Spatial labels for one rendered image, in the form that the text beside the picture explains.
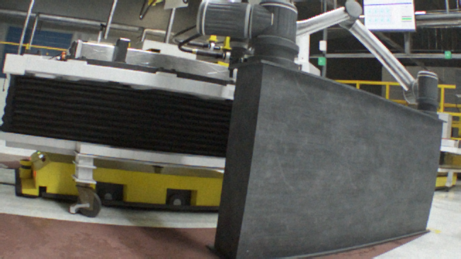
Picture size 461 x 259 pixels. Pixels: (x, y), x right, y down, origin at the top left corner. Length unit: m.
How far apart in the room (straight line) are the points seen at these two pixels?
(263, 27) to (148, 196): 1.36
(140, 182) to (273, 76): 1.22
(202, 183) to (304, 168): 1.11
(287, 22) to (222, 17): 0.31
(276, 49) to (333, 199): 0.79
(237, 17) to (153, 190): 1.31
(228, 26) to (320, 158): 0.75
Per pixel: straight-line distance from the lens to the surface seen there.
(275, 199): 1.77
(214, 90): 2.22
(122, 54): 2.04
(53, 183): 2.40
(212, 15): 1.84
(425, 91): 2.85
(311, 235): 1.97
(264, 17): 1.83
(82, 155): 2.10
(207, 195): 2.82
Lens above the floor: 0.60
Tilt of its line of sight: level
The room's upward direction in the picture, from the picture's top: 7 degrees clockwise
